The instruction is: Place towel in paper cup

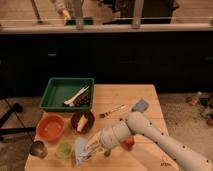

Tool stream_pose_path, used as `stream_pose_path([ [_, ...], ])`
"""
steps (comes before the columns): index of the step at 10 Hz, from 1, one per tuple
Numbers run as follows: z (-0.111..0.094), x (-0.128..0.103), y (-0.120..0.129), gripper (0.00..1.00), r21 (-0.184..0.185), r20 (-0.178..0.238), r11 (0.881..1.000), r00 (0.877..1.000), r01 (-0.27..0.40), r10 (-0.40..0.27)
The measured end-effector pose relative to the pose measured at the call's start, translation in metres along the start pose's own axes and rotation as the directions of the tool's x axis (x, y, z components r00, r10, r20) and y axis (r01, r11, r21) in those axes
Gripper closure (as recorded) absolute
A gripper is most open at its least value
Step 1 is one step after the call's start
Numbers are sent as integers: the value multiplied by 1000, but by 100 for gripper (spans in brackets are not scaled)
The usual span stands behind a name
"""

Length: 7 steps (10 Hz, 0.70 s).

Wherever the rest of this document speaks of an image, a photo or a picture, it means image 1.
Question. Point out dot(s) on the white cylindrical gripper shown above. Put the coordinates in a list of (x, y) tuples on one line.
[(110, 137)]

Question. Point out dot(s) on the light blue towel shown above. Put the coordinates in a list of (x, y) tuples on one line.
[(83, 153)]

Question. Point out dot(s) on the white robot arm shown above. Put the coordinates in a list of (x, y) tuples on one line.
[(137, 123)]

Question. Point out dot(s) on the green paper cup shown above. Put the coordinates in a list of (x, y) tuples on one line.
[(63, 150)]

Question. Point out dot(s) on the small green ball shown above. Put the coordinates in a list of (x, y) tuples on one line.
[(107, 152)]

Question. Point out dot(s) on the dark brown bowl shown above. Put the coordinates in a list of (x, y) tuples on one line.
[(76, 117)]

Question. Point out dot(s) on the yellow banana piece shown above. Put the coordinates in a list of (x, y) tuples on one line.
[(82, 122)]

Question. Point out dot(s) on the red tomato toy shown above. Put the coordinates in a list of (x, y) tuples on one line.
[(128, 143)]

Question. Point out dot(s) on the dark red food item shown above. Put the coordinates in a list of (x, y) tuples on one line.
[(82, 100)]

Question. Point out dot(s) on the white plastic spoon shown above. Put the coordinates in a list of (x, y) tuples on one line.
[(70, 102)]

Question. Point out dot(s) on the orange bowl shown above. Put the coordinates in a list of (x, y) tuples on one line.
[(51, 128)]

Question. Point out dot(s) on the blue grey sponge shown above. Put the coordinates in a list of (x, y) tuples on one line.
[(140, 106)]

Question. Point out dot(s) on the green plastic tray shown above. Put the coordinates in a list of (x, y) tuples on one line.
[(60, 89)]

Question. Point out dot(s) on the black stand leg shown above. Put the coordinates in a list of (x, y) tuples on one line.
[(15, 108)]

